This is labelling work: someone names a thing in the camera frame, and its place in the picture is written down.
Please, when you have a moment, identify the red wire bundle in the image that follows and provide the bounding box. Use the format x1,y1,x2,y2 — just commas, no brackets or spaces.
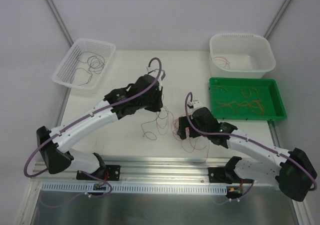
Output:
171,117,210,163

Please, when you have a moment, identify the black wire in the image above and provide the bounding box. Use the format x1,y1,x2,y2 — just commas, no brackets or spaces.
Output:
78,51,106,73
70,67,95,87
140,106,175,140

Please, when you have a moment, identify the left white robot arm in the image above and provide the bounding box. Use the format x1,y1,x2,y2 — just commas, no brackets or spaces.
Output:
36,74,164,180

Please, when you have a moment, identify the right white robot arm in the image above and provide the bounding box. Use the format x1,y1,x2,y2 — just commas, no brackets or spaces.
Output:
177,107,318,202

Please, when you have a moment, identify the green plastic tray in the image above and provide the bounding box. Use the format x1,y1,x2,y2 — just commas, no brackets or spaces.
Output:
209,77,287,121

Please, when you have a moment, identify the white plastic tub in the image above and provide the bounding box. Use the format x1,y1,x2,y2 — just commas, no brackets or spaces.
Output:
209,33,276,79

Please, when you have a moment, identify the white perforated plastic basket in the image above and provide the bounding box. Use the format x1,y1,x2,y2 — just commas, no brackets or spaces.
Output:
52,38,116,93

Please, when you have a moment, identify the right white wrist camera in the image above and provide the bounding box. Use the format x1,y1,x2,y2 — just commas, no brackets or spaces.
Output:
187,100,204,110

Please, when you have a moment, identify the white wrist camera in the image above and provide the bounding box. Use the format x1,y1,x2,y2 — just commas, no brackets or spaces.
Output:
187,100,204,110
146,67,166,82

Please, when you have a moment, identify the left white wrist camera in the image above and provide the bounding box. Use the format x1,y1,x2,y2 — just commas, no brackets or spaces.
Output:
146,67,166,82

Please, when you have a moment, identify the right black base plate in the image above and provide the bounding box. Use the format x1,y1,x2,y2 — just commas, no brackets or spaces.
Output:
207,167,253,184

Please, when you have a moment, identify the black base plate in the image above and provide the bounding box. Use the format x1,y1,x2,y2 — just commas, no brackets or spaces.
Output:
207,167,253,184
76,165,121,181

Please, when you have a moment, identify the red wire in tub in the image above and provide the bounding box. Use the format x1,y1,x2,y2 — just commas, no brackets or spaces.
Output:
213,56,231,69

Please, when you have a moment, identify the aluminium mounting rail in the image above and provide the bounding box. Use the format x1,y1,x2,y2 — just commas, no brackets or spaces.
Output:
31,159,301,187

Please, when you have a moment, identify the black wire in basket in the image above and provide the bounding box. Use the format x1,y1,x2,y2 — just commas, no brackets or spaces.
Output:
78,51,106,73

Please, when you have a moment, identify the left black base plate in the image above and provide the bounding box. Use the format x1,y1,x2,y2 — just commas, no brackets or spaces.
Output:
76,165,121,181

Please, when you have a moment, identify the white slotted cable duct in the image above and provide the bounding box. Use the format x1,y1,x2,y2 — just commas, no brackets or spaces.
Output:
41,182,227,196

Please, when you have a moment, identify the left aluminium frame post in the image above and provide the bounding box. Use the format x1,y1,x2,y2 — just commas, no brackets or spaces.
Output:
45,0,74,47

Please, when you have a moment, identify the aluminium frame post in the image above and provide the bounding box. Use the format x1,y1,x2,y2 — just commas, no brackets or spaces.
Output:
263,0,293,40
45,0,74,47

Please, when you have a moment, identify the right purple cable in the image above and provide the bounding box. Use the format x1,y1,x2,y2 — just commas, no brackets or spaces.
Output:
184,92,320,191

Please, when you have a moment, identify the purple cable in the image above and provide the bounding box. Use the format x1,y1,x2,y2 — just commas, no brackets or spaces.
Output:
23,57,163,178
184,92,320,191

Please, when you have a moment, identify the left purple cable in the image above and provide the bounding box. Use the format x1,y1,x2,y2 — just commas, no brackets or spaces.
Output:
23,57,163,178

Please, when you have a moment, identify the right aluminium frame post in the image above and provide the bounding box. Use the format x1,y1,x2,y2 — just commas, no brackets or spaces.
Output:
263,0,293,40

